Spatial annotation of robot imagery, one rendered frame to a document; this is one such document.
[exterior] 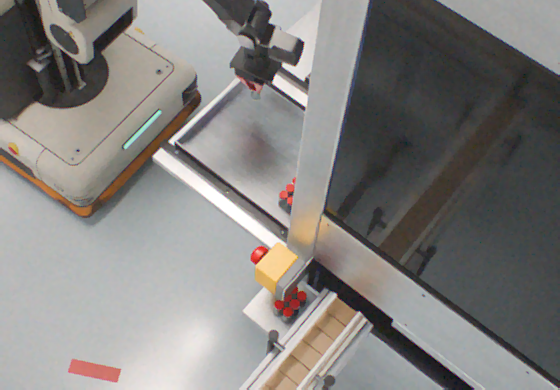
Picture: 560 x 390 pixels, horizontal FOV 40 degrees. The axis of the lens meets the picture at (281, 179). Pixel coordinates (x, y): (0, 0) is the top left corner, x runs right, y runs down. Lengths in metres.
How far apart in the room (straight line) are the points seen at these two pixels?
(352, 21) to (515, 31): 0.22
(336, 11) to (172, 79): 1.75
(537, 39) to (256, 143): 1.09
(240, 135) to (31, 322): 1.11
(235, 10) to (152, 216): 1.33
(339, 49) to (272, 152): 0.82
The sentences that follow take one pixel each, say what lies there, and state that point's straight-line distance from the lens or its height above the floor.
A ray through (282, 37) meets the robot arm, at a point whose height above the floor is 1.19.
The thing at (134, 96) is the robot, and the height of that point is 0.28.
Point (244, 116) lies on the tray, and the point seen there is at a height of 0.88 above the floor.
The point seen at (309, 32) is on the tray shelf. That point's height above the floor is 0.88.
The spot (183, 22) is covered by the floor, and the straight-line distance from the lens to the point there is 3.19.
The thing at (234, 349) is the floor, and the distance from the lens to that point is 2.52.
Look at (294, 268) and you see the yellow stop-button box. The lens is 1.50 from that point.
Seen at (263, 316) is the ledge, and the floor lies 0.88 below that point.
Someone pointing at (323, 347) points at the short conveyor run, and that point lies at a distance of 1.56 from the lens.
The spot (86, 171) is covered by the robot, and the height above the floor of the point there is 0.27.
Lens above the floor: 2.41
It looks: 61 degrees down
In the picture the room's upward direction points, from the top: 6 degrees clockwise
